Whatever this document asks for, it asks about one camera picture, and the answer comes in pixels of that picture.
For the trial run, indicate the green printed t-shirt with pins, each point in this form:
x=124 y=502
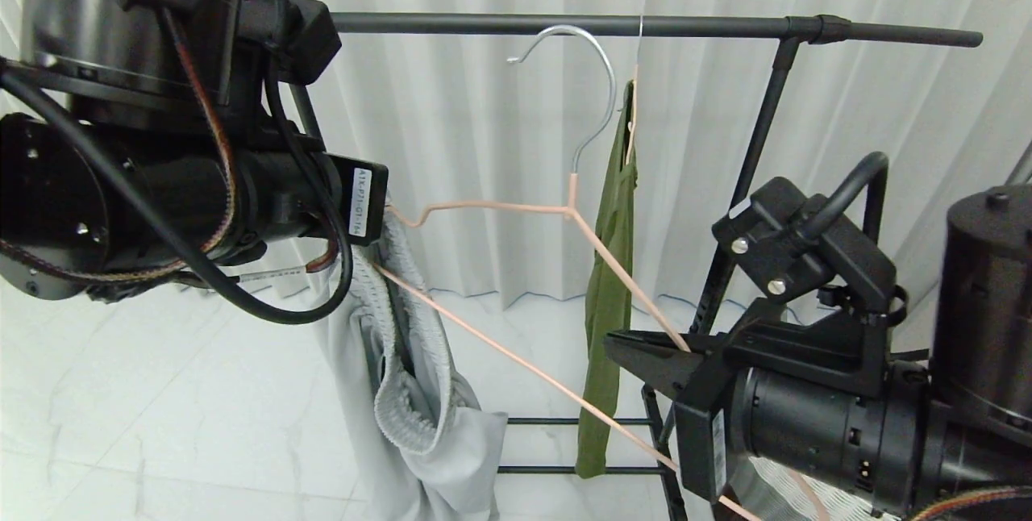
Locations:
x=605 y=327

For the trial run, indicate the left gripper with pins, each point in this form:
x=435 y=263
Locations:
x=161 y=190

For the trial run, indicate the white laundry basket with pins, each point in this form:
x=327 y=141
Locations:
x=774 y=497

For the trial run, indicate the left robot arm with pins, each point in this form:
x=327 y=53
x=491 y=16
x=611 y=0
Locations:
x=121 y=21

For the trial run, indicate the white curtain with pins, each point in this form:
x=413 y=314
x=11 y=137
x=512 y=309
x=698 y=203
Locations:
x=484 y=142

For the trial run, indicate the pink clothes hanger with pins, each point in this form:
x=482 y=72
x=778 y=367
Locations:
x=572 y=186
x=634 y=114

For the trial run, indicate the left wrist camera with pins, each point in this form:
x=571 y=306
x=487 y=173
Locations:
x=298 y=37

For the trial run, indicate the black clothes rack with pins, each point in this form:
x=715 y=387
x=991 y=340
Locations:
x=645 y=25

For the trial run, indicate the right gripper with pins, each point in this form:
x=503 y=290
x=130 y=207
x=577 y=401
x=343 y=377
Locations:
x=806 y=432

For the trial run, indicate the pale grey shorts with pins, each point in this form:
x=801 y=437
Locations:
x=419 y=424

